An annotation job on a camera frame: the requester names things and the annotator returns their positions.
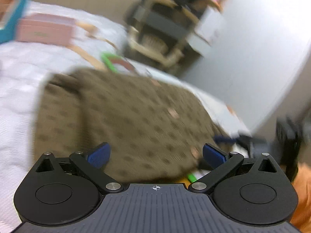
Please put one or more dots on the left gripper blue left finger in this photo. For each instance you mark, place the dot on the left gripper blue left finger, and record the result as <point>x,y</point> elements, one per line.
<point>90,165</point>

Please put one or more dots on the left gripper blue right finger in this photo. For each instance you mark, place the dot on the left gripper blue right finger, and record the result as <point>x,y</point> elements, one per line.
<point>223,166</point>

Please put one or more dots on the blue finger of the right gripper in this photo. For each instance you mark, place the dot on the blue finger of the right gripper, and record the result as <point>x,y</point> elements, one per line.
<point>243,141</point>

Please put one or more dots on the brown polka dot garment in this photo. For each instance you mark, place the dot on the brown polka dot garment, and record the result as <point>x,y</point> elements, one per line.
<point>155,130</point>

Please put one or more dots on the white quilted mattress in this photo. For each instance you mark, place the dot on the white quilted mattress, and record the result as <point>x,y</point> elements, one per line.
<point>24,69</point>

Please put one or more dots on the pink gift box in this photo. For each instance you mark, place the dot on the pink gift box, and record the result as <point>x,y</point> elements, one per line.
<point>46,29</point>

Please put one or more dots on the beige office chair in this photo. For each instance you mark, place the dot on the beige office chair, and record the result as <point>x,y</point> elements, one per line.
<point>157,32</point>

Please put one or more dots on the blue toy box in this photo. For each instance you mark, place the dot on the blue toy box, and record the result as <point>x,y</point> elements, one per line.
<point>11,12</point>

